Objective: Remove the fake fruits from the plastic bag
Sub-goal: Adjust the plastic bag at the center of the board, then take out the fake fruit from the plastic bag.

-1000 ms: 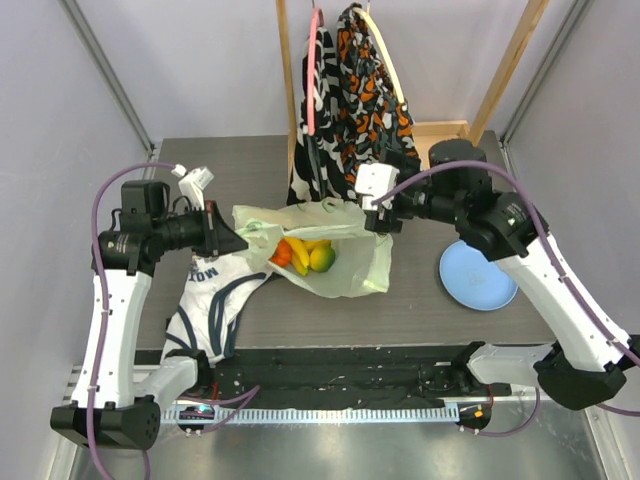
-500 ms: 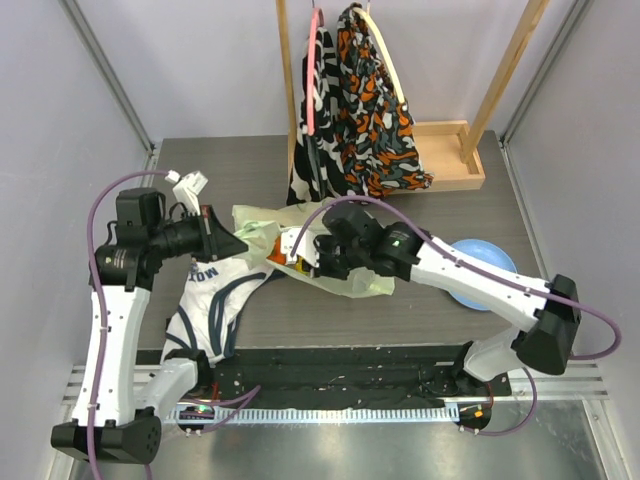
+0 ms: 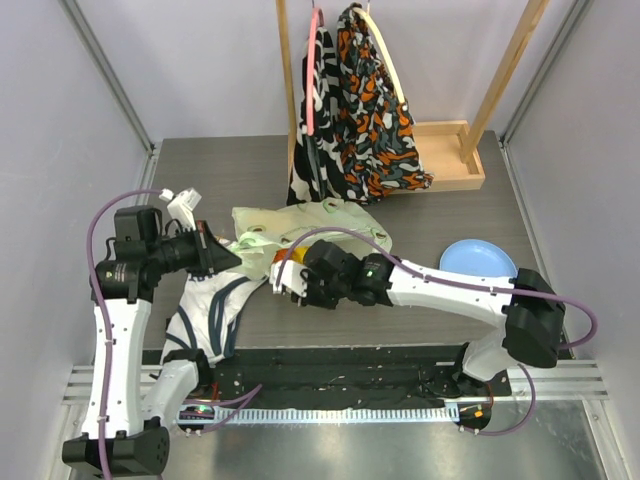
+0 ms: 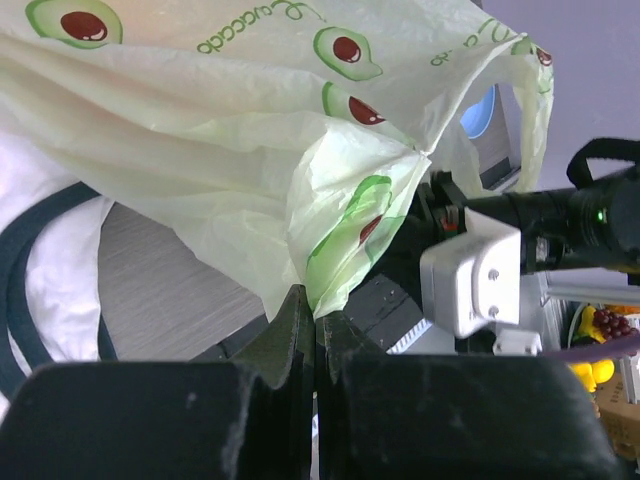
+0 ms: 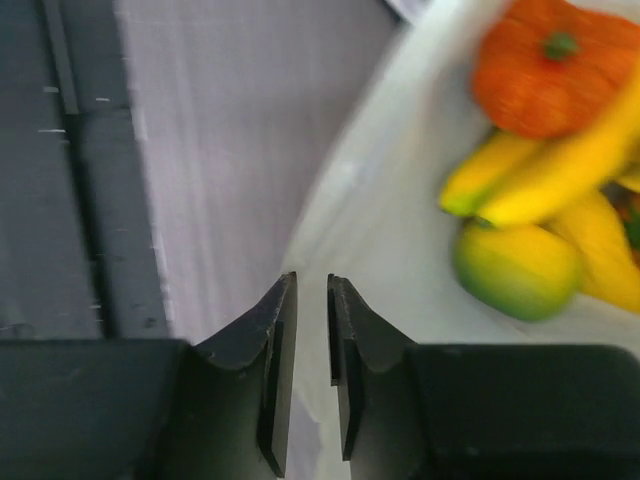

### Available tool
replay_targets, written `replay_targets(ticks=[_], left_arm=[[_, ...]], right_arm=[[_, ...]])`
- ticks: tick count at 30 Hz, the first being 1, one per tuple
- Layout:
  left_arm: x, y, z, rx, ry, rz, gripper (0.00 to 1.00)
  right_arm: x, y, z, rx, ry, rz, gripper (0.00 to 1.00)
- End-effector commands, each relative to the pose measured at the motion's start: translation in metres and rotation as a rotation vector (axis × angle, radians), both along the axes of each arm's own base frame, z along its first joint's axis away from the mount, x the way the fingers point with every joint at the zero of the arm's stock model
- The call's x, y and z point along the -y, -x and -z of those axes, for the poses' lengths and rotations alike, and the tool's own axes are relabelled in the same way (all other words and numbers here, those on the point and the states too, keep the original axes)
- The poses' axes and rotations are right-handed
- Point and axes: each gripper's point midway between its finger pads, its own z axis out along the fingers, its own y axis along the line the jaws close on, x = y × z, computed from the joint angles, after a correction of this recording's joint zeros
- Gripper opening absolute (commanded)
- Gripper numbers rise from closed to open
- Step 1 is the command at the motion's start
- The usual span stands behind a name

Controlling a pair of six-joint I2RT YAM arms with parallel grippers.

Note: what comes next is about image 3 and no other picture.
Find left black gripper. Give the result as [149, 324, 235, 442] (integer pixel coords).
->
[147, 219, 241, 277]

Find green avocado print plastic bag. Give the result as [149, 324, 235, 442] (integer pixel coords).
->
[229, 198, 392, 280]

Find fake yellow banana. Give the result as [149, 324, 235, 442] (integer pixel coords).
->
[290, 247, 308, 264]

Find fake orange tangerine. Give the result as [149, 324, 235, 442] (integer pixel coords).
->
[273, 249, 293, 264]

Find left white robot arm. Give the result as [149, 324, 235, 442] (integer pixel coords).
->
[61, 206, 241, 479]

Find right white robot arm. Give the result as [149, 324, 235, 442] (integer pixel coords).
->
[302, 240, 565, 398]

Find white navy trimmed shirt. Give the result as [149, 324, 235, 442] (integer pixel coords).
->
[162, 272, 266, 366]

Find black white patterned garment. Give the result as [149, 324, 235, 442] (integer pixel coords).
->
[286, 28, 348, 206]

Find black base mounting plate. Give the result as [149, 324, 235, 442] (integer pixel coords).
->
[212, 345, 462, 411]

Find orange black camouflage garment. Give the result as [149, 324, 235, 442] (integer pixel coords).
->
[336, 13, 434, 204]

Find light blue plate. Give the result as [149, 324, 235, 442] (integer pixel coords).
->
[439, 239, 518, 277]

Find wooden clothes rack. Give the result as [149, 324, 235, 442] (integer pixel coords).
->
[275, 1, 549, 193]

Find pink clothes hanger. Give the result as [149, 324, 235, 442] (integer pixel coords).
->
[305, 3, 325, 137]

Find cream wooden clothes hanger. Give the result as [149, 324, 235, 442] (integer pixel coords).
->
[338, 3, 409, 115]

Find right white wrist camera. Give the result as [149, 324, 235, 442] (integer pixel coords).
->
[269, 260, 308, 306]

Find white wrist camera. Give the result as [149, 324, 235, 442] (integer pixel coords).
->
[159, 188, 202, 230]
[269, 260, 308, 306]

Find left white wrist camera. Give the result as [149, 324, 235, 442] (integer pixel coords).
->
[159, 188, 202, 230]

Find white slotted cable duct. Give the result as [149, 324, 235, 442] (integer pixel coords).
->
[172, 403, 461, 426]

